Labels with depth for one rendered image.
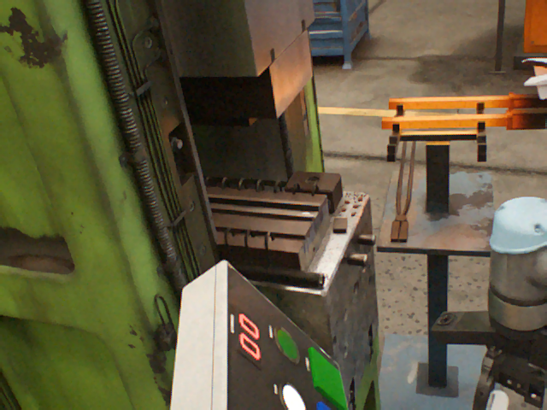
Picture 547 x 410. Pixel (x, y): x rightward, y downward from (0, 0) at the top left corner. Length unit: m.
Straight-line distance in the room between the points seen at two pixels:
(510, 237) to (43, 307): 0.78
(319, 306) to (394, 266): 1.51
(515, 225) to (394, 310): 1.80
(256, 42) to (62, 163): 0.34
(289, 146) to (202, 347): 0.84
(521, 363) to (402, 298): 1.71
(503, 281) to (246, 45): 0.51
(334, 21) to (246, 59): 3.98
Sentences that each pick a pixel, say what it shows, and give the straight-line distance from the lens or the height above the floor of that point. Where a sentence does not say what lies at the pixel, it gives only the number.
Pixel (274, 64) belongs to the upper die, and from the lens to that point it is 1.02.
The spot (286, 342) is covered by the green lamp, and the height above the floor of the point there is 1.09.
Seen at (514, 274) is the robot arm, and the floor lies 1.22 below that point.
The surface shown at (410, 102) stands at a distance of 1.70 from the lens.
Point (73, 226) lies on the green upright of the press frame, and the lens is 0.93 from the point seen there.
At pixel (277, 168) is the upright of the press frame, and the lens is 1.52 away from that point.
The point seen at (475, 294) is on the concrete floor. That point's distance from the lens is 2.56.
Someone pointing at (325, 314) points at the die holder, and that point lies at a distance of 1.22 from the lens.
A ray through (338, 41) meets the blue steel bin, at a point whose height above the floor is 0.21.
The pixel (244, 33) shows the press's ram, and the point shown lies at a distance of 0.94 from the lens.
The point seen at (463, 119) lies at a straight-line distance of 1.59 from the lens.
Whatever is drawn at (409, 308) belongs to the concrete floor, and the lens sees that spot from 2.48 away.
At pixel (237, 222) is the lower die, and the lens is 1.28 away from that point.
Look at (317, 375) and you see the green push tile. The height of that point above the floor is 1.04.
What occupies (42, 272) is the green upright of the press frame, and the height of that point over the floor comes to 1.12.
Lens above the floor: 1.68
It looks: 32 degrees down
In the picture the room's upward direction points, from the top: 10 degrees counter-clockwise
